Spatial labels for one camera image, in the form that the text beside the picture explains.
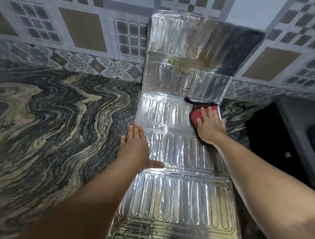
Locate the person's right hand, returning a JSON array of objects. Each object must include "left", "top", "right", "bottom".
[{"left": 196, "top": 106, "right": 228, "bottom": 145}]

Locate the aluminium foil splash guard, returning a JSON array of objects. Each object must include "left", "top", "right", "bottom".
[{"left": 108, "top": 10, "right": 265, "bottom": 239}]

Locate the red cleaning cloth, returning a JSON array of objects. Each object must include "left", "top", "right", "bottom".
[{"left": 184, "top": 97, "right": 221, "bottom": 144}]

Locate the black gas stove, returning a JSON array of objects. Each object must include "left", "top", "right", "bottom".
[{"left": 246, "top": 96, "right": 315, "bottom": 195}]

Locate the person's left hand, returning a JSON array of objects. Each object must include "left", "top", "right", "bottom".
[{"left": 117, "top": 122, "right": 165, "bottom": 173}]

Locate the person's left forearm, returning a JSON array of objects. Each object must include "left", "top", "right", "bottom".
[{"left": 14, "top": 162, "right": 148, "bottom": 239}]

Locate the person's right forearm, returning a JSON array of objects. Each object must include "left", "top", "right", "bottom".
[{"left": 211, "top": 138, "right": 315, "bottom": 239}]

